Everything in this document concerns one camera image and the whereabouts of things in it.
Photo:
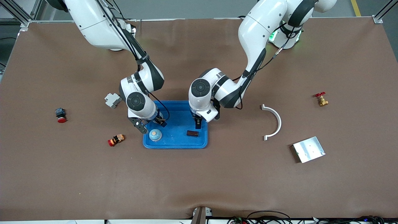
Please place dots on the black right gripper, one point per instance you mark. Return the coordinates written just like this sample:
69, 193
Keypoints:
160, 121

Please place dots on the silver metal plate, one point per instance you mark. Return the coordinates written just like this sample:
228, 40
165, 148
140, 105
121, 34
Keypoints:
309, 149

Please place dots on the grey terminal block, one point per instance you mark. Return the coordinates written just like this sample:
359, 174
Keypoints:
111, 100

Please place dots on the white curved pipe bracket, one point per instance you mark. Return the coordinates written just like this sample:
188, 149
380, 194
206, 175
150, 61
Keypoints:
279, 123

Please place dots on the grey metal table bracket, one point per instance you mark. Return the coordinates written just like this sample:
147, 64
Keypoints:
200, 216

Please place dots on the blue plastic tray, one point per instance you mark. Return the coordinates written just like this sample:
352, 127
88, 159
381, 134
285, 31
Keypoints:
177, 138

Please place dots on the red button orange body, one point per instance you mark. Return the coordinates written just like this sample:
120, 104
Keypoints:
116, 140

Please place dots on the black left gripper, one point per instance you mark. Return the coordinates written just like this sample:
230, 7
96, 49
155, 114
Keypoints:
197, 121

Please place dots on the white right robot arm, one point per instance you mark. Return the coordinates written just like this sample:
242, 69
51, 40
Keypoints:
93, 25

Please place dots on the blue dome bell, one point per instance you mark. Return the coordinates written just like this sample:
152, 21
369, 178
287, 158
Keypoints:
155, 135

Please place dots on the blue red push button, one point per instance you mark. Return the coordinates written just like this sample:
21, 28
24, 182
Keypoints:
60, 113

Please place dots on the green lit base connector box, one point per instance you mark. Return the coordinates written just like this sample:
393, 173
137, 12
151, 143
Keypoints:
272, 36
133, 30

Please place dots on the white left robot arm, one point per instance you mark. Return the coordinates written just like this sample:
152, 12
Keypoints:
261, 31

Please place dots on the aluminium frame post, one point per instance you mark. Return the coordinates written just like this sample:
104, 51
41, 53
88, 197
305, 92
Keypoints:
377, 19
23, 19

